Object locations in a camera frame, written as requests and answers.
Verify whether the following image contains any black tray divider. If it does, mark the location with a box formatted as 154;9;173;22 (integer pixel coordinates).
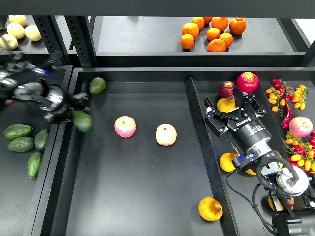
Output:
184;76;239;236

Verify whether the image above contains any dark green avocado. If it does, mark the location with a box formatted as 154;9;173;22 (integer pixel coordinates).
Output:
72;111;93;133

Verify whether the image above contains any dark avocado left middle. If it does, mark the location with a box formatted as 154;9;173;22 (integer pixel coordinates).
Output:
7;136;35;153

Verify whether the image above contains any green avocado lower left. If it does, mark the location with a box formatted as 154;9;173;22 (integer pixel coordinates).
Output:
27;152;43;178

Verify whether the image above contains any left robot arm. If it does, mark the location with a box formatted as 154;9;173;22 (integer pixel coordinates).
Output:
0;51;89;123

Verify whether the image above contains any dark avocado upright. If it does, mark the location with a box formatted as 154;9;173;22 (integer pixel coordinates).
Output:
34;129;49;151

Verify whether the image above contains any orange far left bottom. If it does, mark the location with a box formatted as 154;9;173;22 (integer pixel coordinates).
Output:
180;34;195;50

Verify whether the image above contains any black perforated shelf post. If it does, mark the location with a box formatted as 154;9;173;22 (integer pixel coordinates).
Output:
65;15;97;68

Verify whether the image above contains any pale yellow apple middle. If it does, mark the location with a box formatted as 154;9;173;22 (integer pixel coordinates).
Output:
6;23;25;40

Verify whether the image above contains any bright red apple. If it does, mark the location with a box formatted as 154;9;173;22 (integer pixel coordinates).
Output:
236;72;260;93

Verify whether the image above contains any cherry tomato bunch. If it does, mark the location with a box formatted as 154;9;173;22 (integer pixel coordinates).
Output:
265;79;309;118
282;131;315;174

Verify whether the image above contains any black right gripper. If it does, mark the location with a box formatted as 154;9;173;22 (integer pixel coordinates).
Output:
204;87;272;151

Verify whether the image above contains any lower cherry tomato bunch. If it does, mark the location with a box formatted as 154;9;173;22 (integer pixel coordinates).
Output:
282;131;315;174

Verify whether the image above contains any orange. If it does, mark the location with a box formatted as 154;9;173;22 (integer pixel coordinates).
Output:
206;28;221;42
219;33;233;48
182;22;199;39
211;17;229;32
180;34;195;50
207;39;226;52
229;17;247;35

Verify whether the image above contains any pink apple right side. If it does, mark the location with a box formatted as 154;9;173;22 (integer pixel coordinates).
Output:
288;116;313;138

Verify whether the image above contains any pale pink apple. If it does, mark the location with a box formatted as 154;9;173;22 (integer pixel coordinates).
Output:
155;123;177;146

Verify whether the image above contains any black left tray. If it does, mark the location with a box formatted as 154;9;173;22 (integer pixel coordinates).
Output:
0;101;64;236

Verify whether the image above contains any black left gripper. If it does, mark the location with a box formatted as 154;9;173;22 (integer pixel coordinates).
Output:
40;85;90;123

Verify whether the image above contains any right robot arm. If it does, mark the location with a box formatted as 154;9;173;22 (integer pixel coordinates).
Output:
204;87;315;236

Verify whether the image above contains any pale yellow apple top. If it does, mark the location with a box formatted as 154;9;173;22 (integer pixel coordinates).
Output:
8;15;27;27

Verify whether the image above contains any pink red apple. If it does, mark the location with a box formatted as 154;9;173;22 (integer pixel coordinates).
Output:
114;116;136;138

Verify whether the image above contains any orange left upper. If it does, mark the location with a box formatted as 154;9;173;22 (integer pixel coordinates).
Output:
182;22;199;39

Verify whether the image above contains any dark red apple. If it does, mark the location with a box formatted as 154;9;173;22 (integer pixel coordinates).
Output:
218;81;235;99

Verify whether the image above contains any upper cherry tomato bunch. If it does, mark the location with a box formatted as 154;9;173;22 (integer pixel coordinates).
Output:
265;79;309;118

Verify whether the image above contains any red chili pepper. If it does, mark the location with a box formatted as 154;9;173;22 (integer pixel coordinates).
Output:
281;103;292;129

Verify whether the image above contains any orange front centre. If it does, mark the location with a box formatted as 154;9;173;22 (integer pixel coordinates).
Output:
207;39;226;52

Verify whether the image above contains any orange right of middle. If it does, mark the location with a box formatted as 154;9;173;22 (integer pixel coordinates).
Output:
219;33;233;48

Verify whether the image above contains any pale yellow apple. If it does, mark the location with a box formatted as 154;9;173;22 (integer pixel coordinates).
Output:
8;15;27;27
6;23;25;40
25;25;42;42
0;34;18;51

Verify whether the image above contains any dark avocado left top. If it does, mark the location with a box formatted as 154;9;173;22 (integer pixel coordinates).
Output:
3;124;33;140

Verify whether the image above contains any orange top right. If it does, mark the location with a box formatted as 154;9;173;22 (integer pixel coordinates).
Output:
229;17;247;35

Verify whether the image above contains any light green round avocado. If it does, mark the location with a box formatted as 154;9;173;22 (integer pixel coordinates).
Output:
89;77;107;94

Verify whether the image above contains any pale yellow apple front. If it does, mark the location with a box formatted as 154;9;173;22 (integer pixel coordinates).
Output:
0;34;18;51

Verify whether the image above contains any black upper shelf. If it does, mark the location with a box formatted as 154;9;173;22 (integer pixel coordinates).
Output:
0;15;315;67

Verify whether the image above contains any yellow pear under gripper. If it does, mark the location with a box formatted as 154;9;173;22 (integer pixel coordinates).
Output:
219;143;240;173

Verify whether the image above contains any orange top centre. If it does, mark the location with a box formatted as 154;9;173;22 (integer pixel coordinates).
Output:
211;17;229;32

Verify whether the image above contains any yellow pear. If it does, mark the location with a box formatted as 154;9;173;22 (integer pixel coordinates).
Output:
198;197;223;222
267;196;295;211
217;95;236;113
219;143;240;173
245;169;256;176

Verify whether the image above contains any pale yellow apple right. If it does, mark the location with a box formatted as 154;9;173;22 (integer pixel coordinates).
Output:
25;25;42;42

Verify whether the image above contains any orange top left partly hidden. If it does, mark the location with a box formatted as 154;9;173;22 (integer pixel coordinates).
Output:
191;17;205;30

